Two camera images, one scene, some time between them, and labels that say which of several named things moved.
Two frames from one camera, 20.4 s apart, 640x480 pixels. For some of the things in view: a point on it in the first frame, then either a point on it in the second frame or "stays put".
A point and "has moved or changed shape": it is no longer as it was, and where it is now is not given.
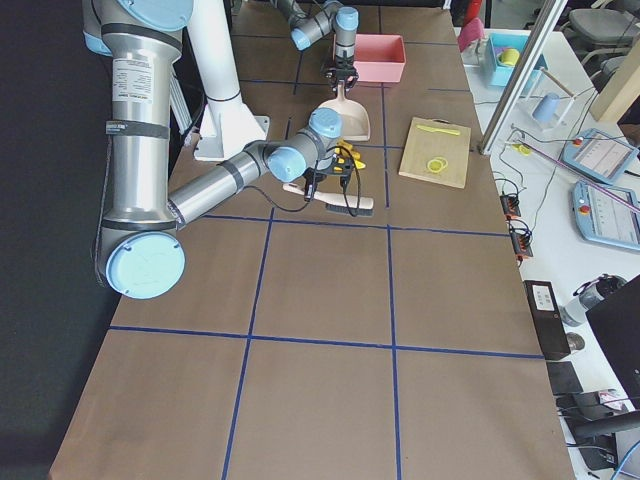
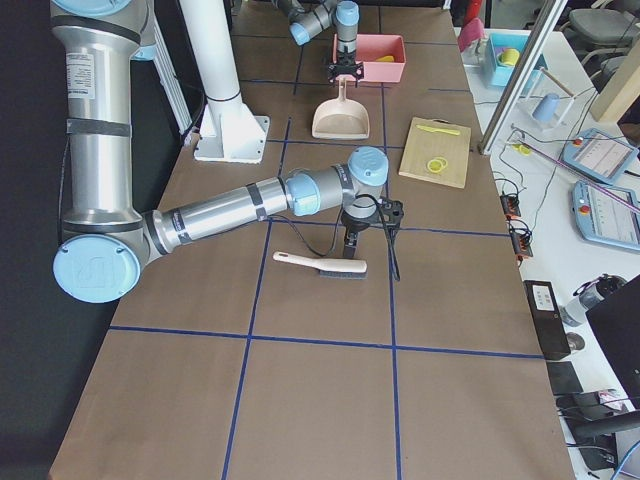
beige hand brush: (351, 206) has moved or changed shape
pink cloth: (473, 30) stays put
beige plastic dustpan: (355, 121) stays put
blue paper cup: (546, 108) stays put
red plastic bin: (379, 57) stays put
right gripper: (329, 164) → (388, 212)
